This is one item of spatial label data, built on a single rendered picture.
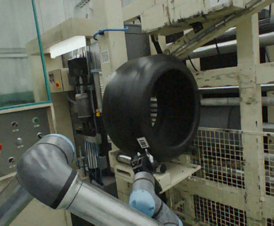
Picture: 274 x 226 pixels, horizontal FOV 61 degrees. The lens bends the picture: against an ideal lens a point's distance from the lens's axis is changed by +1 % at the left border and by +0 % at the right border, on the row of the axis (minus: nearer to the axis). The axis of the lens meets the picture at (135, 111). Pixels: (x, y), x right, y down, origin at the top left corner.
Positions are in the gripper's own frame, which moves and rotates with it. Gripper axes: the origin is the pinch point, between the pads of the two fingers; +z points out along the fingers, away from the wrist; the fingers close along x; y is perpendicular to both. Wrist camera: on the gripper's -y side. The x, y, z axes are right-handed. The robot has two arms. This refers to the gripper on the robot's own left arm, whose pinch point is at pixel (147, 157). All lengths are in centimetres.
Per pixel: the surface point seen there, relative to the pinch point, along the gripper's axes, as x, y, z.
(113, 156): 25.9, -5.5, 31.7
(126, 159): 18.2, -8.3, 27.7
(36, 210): 81, -13, 21
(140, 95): -8.0, 24.0, 11.2
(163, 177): 0.5, -17.9, 10.8
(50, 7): 292, 361, 910
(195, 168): -14.1, -31.9, 31.9
